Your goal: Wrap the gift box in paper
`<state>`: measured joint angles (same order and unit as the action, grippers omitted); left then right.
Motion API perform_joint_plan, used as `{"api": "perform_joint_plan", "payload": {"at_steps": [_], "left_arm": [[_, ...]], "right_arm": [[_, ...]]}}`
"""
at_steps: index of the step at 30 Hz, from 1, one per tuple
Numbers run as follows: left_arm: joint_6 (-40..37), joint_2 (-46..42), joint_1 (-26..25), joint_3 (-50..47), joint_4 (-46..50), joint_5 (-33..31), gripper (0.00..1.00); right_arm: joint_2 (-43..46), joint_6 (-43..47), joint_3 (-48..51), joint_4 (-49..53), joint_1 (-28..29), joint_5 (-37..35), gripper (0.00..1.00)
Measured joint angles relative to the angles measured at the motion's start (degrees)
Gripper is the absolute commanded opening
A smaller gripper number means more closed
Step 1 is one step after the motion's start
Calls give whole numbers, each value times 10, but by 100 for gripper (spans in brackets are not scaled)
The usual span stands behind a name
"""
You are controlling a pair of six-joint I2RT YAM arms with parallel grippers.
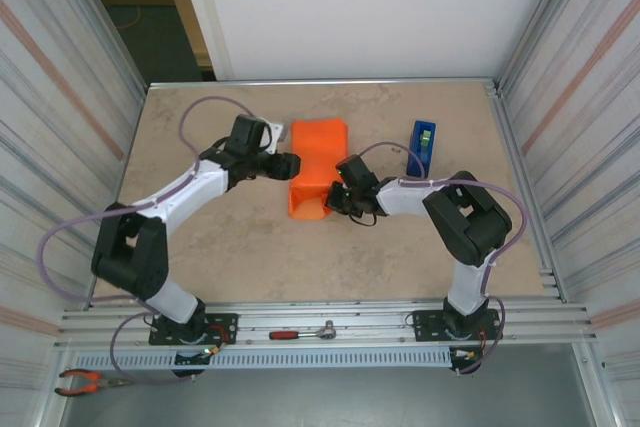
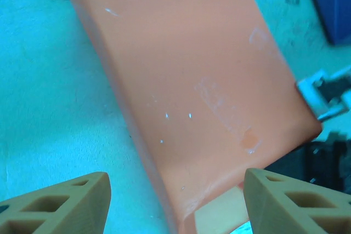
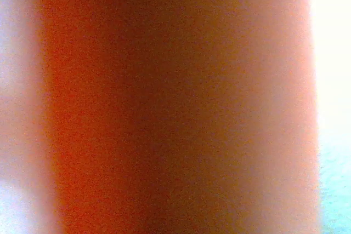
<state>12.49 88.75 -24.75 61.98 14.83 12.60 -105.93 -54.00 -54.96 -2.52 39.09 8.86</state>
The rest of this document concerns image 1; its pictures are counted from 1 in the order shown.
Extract blue tape dispenser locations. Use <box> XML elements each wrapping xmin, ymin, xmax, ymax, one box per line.
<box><xmin>405</xmin><ymin>119</ymin><xmax>439</xmax><ymax>181</ymax></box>

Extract aluminium corner post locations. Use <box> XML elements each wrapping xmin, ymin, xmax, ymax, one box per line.
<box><xmin>497</xmin><ymin>0</ymin><xmax>601</xmax><ymax>96</ymax></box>
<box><xmin>54</xmin><ymin>0</ymin><xmax>151</xmax><ymax>94</ymax></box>

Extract orange floor cable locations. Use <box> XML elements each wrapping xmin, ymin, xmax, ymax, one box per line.
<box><xmin>115</xmin><ymin>4</ymin><xmax>143</xmax><ymax>32</ymax></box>

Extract grey slotted cable duct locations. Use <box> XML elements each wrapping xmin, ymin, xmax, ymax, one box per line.
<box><xmin>73</xmin><ymin>346</ymin><xmax>454</xmax><ymax>371</ymax></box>

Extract orange handled pliers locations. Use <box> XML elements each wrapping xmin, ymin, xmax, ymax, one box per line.
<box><xmin>53</xmin><ymin>368</ymin><xmax>135</xmax><ymax>397</ymax></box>

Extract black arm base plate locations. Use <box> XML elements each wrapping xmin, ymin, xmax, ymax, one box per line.
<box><xmin>412</xmin><ymin>308</ymin><xmax>502</xmax><ymax>344</ymax></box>
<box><xmin>148</xmin><ymin>312</ymin><xmax>240</xmax><ymax>347</ymax></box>

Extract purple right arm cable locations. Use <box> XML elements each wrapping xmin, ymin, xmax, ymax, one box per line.
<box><xmin>355</xmin><ymin>141</ymin><xmax>529</xmax><ymax>377</ymax></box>

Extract red handled ratchet wrench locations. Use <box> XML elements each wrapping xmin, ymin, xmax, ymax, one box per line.
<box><xmin>268</xmin><ymin>319</ymin><xmax>341</xmax><ymax>342</ymax></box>

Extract aluminium side frame rail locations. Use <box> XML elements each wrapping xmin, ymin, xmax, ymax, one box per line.
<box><xmin>482</xmin><ymin>77</ymin><xmax>569</xmax><ymax>304</ymax></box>

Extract white door frame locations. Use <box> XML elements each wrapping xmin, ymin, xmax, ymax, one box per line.
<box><xmin>172</xmin><ymin>0</ymin><xmax>236</xmax><ymax>82</ymax></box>

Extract orange cloth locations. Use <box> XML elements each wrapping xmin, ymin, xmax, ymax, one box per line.
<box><xmin>288</xmin><ymin>118</ymin><xmax>350</xmax><ymax>222</ymax></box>

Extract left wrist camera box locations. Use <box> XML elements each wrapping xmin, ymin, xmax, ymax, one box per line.
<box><xmin>259</xmin><ymin>119</ymin><xmax>291</xmax><ymax>154</ymax></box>

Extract aluminium rear frame rail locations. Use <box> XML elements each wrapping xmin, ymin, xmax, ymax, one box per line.
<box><xmin>146</xmin><ymin>77</ymin><xmax>500</xmax><ymax>94</ymax></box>

